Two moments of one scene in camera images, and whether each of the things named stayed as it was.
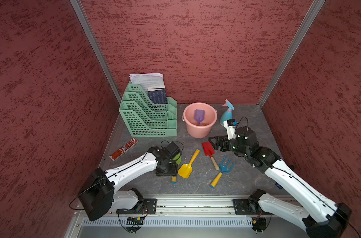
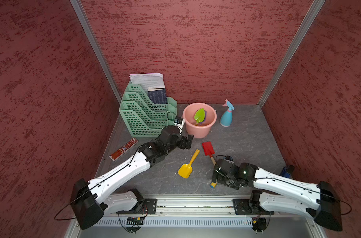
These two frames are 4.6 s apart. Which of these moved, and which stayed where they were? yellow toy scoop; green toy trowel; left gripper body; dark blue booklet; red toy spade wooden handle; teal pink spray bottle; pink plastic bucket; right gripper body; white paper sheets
Moved: green toy trowel; right gripper body; left gripper body
Stayed: yellow toy scoop; dark blue booklet; white paper sheets; pink plastic bucket; teal pink spray bottle; red toy spade wooden handle
